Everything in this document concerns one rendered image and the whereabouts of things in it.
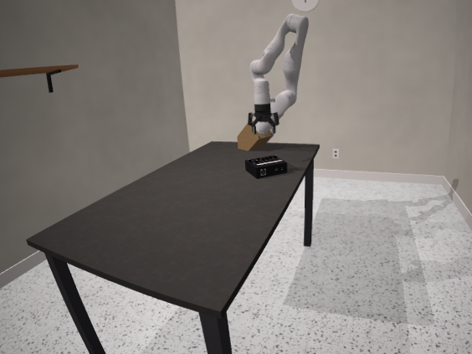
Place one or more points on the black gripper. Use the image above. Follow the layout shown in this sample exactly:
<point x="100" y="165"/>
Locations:
<point x="263" y="116"/>

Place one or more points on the black lighting desk with faders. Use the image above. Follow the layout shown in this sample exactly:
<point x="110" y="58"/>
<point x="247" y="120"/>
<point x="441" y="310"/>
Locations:
<point x="265" y="166"/>

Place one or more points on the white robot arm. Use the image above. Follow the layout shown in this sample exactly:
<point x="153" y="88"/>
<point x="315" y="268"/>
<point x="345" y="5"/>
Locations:
<point x="293" y="23"/>

